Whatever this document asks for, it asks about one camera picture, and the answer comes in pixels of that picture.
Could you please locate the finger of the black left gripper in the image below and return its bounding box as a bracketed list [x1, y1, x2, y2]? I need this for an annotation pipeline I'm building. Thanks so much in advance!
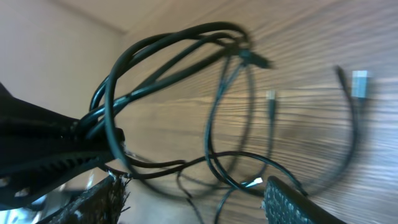
[1, 86, 114, 210]

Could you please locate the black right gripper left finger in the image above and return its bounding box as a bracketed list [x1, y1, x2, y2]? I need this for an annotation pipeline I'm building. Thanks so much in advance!
[39, 176, 129, 224]

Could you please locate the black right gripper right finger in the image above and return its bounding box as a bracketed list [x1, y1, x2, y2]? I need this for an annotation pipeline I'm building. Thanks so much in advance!
[263, 176, 346, 224]

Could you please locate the thin black cable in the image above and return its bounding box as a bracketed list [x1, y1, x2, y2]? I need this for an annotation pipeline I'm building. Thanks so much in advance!
[99, 151, 308, 224]

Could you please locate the black USB cable bundle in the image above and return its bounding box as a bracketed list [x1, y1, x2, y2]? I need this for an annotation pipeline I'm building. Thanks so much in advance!
[77, 21, 371, 224]

